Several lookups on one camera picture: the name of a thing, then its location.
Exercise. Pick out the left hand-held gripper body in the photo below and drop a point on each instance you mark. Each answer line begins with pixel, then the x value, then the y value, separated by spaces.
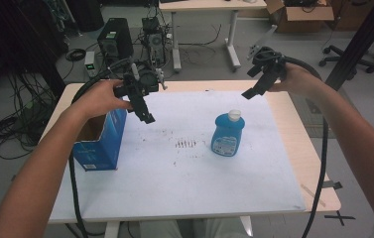
pixel 140 82

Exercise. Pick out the black office chair base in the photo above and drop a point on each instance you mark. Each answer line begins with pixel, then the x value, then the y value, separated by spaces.
pixel 369 68

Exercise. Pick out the wooden table with white legs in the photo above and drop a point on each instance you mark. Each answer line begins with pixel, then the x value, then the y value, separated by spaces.
pixel 207 5

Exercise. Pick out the person's right hand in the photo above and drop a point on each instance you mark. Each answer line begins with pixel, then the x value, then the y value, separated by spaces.
pixel 300 81

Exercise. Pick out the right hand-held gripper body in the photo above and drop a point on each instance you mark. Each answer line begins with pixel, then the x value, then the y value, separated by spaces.
pixel 270 62

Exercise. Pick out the white table leg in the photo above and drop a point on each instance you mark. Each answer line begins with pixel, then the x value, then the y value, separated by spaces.
pixel 111 230
pixel 246 228

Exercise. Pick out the blue cardboard carton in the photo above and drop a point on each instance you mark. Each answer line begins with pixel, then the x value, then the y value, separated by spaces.
pixel 105 145

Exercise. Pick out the person's left hand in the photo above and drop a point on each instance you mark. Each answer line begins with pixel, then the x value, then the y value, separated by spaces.
pixel 98 99

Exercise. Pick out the open computer case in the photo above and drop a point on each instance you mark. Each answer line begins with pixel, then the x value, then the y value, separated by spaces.
pixel 154 39

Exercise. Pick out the grey tape piece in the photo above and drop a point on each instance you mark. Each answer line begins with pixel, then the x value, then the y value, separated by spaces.
pixel 333 185

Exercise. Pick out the clear tape strip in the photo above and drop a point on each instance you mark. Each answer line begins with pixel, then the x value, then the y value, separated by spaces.
pixel 311 194

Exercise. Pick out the black cabinet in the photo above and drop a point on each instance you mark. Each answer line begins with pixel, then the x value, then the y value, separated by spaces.
pixel 85 15

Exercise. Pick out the white table mat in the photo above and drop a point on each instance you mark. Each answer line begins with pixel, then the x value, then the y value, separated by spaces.
pixel 191 185

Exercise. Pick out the brown cardboard box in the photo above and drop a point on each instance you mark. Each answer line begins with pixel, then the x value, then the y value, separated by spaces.
pixel 343 16

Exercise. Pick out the open cardboard box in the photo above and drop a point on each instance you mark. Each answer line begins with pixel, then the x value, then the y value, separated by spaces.
pixel 303 20

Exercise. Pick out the small white power supply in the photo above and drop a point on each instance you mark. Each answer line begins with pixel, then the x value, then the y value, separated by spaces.
pixel 89 62

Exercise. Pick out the black computer tower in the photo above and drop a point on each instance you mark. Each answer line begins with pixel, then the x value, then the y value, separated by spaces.
pixel 116 39

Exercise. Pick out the black metal stand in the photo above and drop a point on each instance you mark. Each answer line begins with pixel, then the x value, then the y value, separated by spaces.
pixel 363 36

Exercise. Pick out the black tape cross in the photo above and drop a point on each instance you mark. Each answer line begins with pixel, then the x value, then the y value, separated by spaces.
pixel 348 217

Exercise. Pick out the blue detergent bottle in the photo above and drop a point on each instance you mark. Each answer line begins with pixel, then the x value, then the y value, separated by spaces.
pixel 227 135

